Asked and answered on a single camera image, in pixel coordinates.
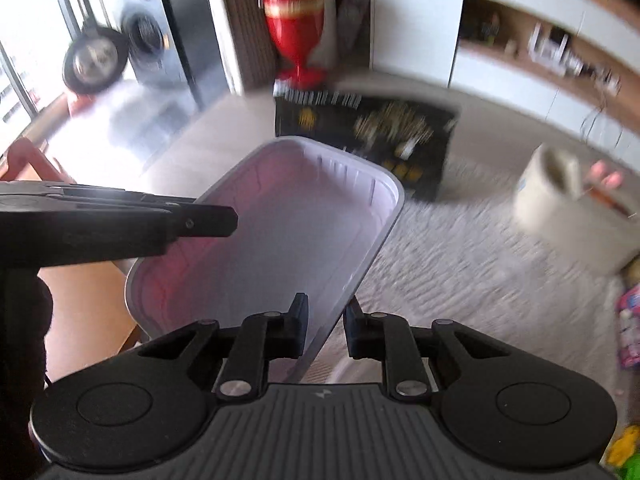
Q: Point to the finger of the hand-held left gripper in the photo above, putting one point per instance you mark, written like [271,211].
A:
[205,221]

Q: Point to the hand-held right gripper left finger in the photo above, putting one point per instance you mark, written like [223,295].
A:
[297,322]

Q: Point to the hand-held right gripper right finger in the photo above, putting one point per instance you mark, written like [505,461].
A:
[354,332]

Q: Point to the white rectangular plastic container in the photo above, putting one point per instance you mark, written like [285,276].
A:
[280,220]

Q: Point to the person's left hand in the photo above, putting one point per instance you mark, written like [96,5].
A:
[30,165]

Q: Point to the white lace doily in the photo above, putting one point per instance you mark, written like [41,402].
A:
[475,285]

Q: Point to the black frying pan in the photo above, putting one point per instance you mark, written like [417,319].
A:
[92,62]

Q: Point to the black box with gold print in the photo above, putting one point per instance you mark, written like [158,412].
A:
[365,125]

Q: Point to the washing machine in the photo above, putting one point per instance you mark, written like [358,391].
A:
[150,40]

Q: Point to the red vase with gold band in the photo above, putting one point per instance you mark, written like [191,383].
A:
[292,25]

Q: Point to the cream tissue box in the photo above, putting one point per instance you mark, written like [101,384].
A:
[560,220]

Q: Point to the pink snack bag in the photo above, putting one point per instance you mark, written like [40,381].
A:
[630,330]

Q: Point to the yellow duck toy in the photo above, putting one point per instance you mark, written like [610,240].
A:
[625,442]

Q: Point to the green plastic object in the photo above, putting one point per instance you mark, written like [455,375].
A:
[632,471]

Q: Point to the white cabinet with wooden shelves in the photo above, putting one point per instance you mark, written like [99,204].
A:
[575,25]

